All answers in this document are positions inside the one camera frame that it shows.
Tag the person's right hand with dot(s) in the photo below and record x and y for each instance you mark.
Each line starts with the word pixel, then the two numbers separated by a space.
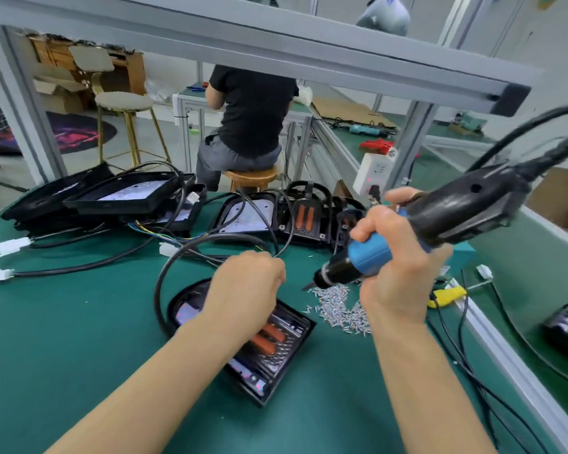
pixel 402 279

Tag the person's left hand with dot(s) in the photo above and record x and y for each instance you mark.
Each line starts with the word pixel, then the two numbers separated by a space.
pixel 244 293

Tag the black cover orange strips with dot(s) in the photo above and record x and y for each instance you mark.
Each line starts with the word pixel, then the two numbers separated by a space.
pixel 308 217
pixel 270 340
pixel 348 227

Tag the heap of small silver screws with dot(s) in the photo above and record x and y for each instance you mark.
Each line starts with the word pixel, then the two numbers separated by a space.
pixel 339 312

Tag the blue black electric screwdriver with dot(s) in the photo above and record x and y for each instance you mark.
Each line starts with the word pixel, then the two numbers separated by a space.
pixel 464 205

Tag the stack of unassembled lamp housings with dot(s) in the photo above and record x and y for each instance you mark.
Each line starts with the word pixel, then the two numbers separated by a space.
pixel 104 198

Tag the person's left forearm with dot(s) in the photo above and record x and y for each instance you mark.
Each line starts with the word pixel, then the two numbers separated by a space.
pixel 142 402

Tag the person's right forearm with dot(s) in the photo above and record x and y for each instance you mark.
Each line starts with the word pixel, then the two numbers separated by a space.
pixel 426 392

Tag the yellow plug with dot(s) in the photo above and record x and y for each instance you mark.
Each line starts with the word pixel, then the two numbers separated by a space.
pixel 450 296

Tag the teal power supply box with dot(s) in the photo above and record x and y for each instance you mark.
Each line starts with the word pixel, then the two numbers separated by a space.
pixel 462 257

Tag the white power strip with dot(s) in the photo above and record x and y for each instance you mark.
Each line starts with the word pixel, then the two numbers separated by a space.
pixel 372 173

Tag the round brown wooden stool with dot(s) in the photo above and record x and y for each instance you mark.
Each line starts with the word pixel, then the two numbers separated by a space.
pixel 251 176

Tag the red tool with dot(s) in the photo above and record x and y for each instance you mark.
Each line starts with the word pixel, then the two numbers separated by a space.
pixel 377 146

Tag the green workbench white legs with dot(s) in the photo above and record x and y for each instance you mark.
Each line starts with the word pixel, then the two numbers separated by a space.
pixel 459 142

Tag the teal hand tool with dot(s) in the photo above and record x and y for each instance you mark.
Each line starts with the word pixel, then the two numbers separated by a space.
pixel 367 130

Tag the brown cardboard box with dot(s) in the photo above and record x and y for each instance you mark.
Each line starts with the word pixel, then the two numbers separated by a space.
pixel 560 198

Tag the small green workbench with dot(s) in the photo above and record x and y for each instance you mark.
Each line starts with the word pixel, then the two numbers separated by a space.
pixel 185 101

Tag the round beige stool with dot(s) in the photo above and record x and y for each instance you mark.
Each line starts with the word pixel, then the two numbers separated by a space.
pixel 123 101

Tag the colourful round rug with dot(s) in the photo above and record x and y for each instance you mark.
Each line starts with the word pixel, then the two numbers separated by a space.
pixel 66 135

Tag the brown wooden cabinet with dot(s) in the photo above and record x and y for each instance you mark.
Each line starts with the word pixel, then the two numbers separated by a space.
pixel 128 66

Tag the white handheld device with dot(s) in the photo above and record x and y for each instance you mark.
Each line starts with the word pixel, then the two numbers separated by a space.
pixel 383 14

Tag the open brown cardboard carton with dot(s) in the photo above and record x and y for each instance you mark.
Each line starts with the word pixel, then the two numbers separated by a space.
pixel 59 94

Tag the aluminium shelf frame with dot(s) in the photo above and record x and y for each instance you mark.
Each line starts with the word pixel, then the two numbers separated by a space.
pixel 265 38

